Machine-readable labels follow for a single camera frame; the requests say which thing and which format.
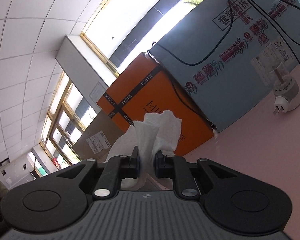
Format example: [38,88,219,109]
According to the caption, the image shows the orange MIUZI box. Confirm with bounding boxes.
[97,53,213,156]

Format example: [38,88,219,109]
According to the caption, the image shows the brown cardboard box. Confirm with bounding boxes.
[73,110,123,163]

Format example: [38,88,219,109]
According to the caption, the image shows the white plug adapter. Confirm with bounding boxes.
[269,63,300,115]

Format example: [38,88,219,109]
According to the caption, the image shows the light blue cardboard box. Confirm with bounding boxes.
[149,0,300,131]

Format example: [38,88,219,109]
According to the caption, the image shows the black cable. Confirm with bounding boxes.
[147,0,300,131]

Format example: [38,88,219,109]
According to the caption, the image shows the white paper towel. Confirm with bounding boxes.
[107,110,182,190]

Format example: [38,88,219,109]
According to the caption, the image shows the paper notice on wall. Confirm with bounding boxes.
[89,82,108,105]

